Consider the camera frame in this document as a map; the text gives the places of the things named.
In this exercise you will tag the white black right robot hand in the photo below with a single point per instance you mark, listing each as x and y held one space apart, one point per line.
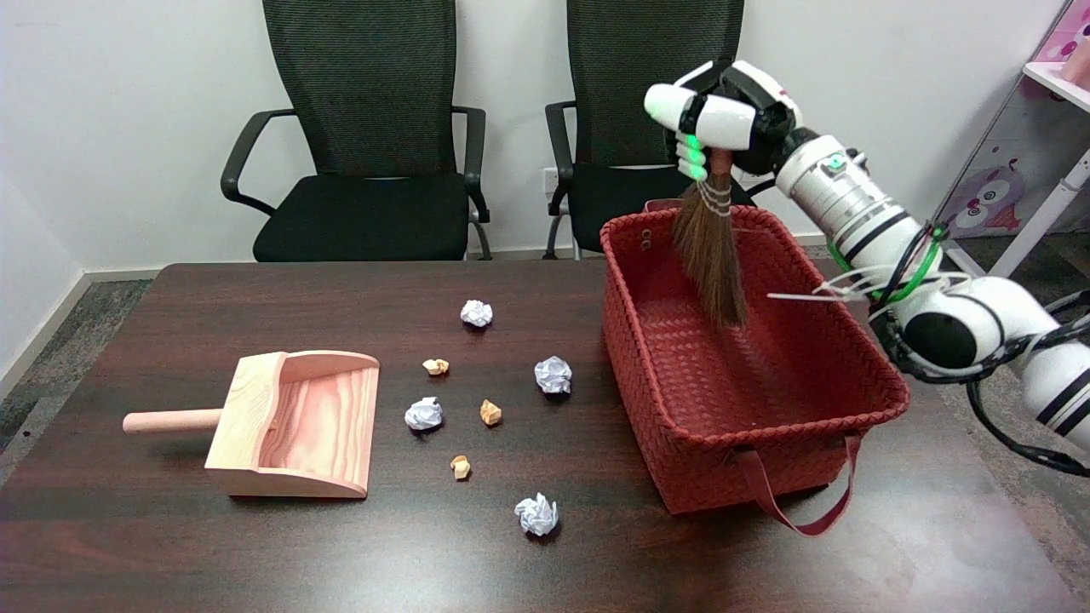
741 111

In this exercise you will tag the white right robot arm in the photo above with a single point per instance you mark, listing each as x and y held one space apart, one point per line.
851 204

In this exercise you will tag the black mesh office chair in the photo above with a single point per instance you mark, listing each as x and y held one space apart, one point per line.
366 213
622 77

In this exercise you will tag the white shelf board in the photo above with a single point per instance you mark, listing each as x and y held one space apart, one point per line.
1056 81

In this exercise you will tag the white crumpled paper ball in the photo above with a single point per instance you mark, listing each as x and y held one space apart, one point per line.
476 312
553 375
423 414
536 514

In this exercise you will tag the pink cup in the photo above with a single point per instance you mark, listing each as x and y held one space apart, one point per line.
1078 64

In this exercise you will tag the tan crumpled paper scrap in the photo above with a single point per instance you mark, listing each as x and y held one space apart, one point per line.
461 466
436 366
490 413

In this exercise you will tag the white wall power outlet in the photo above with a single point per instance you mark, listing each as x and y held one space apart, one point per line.
550 180

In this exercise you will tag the white metal desk frame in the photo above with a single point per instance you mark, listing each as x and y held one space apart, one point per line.
1056 203

